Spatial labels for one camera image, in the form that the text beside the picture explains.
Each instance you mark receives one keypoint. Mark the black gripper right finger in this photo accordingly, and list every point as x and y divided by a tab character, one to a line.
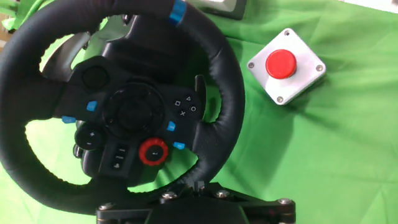
258	206

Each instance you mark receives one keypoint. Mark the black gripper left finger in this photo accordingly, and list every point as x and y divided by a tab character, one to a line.
140	205

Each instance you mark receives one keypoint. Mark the black leather steering wheel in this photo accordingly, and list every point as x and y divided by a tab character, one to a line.
224	81

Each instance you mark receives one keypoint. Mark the black racing wheel controller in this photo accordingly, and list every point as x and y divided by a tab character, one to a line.
149	53

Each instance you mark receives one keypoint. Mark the green cloth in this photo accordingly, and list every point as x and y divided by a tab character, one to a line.
311	155

